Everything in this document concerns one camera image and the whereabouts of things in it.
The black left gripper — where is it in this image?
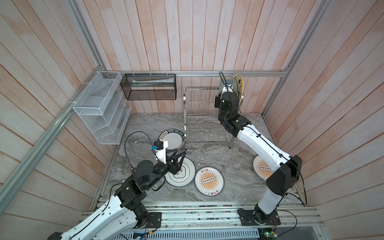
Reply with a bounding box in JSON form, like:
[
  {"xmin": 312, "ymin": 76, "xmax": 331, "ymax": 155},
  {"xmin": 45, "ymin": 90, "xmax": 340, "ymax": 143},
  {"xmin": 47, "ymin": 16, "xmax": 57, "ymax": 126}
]
[{"xmin": 143, "ymin": 148, "xmax": 187, "ymax": 190}]

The white plate with flower outline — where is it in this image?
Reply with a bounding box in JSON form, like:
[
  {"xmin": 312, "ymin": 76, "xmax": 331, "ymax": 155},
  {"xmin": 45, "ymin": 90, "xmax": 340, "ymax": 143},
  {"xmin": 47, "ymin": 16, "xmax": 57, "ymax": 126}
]
[{"xmin": 165, "ymin": 157, "xmax": 196, "ymax": 187}]

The pale green plate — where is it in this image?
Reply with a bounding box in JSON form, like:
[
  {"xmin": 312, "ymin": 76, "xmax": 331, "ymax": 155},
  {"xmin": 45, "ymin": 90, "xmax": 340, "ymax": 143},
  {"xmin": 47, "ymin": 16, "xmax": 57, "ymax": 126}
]
[{"xmin": 219, "ymin": 79, "xmax": 225, "ymax": 94}]

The cream plate with berry sprigs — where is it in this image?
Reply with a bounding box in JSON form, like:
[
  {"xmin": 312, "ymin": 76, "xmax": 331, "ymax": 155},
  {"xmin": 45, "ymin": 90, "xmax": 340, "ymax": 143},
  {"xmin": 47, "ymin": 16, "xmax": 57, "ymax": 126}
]
[{"xmin": 231, "ymin": 78, "xmax": 239, "ymax": 96}]

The cat and stars orange-rim plate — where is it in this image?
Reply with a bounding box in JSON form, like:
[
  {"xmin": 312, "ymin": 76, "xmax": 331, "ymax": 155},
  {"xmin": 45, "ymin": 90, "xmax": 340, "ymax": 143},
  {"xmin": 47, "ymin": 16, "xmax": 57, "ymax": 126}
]
[{"xmin": 232, "ymin": 74, "xmax": 244, "ymax": 106}]

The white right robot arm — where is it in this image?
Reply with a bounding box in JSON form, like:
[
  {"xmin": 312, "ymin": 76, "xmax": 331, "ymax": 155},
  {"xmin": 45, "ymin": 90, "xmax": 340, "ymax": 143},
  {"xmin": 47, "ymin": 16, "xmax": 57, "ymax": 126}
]
[{"xmin": 215, "ymin": 91, "xmax": 302, "ymax": 225}]

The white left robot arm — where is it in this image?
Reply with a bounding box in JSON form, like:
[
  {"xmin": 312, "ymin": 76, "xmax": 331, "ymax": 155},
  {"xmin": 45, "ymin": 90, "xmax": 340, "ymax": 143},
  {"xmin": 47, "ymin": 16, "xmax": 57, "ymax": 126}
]
[{"xmin": 48, "ymin": 150, "xmax": 186, "ymax": 240}]

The stainless steel dish rack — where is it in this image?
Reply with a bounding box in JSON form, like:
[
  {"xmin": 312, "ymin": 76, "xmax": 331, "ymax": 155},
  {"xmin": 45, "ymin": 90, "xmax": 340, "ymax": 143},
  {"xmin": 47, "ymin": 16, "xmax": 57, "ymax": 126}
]
[{"xmin": 183, "ymin": 87, "xmax": 235, "ymax": 148}]

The dark-rim lettered white plate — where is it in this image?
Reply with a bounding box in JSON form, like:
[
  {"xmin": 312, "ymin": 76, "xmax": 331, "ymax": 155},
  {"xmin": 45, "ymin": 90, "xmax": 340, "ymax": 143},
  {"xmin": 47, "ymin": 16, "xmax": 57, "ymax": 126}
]
[{"xmin": 159, "ymin": 129, "xmax": 186, "ymax": 150}]

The orange sunburst plate centre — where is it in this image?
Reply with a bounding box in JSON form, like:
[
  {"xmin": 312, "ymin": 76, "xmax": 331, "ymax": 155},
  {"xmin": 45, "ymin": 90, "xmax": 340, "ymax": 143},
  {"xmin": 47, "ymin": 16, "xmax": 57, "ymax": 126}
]
[{"xmin": 195, "ymin": 167, "xmax": 225, "ymax": 197}]

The orange sunburst plate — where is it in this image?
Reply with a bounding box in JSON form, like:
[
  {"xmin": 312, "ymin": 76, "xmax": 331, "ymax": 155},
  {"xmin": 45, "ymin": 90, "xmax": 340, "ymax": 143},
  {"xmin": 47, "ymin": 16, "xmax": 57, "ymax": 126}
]
[
  {"xmin": 253, "ymin": 155, "xmax": 274, "ymax": 181},
  {"xmin": 195, "ymin": 167, "xmax": 225, "ymax": 197}
]

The orange sunburst plate right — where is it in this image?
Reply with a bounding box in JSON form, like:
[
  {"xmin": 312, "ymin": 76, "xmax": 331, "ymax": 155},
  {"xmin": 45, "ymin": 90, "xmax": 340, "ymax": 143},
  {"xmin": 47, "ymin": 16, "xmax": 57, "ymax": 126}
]
[{"xmin": 253, "ymin": 155, "xmax": 274, "ymax": 181}]

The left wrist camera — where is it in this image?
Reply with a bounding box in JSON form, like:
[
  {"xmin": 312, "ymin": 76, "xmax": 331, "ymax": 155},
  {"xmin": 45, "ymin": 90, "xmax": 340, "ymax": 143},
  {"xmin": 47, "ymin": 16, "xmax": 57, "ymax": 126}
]
[{"xmin": 152, "ymin": 140, "xmax": 169, "ymax": 164}]

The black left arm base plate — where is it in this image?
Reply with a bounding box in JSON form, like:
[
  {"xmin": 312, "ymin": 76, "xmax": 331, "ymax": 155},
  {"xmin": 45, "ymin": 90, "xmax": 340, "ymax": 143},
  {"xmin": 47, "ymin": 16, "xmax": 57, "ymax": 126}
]
[{"xmin": 142, "ymin": 212, "xmax": 162, "ymax": 229}]

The black mesh wall basket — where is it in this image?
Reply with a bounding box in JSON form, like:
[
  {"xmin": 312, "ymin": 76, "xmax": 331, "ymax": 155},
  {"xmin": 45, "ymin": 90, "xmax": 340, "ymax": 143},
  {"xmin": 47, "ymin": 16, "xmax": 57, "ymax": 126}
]
[{"xmin": 120, "ymin": 73, "xmax": 178, "ymax": 101}]

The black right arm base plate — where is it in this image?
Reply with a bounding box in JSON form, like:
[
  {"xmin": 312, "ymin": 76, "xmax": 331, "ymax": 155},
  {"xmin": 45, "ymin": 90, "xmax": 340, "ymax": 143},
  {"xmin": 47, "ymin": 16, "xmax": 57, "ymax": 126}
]
[{"xmin": 237, "ymin": 209, "xmax": 281, "ymax": 227}]

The white wire mesh shelf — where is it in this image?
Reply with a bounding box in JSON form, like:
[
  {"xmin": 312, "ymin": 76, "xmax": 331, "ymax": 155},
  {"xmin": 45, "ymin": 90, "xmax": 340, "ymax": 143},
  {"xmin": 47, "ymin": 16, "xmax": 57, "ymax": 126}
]
[{"xmin": 73, "ymin": 71, "xmax": 132, "ymax": 145}]

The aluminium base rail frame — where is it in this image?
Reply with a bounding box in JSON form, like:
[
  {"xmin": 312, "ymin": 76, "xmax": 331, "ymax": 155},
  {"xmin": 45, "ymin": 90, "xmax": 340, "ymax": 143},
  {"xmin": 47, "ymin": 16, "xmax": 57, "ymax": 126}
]
[{"xmin": 144, "ymin": 202, "xmax": 330, "ymax": 240}]

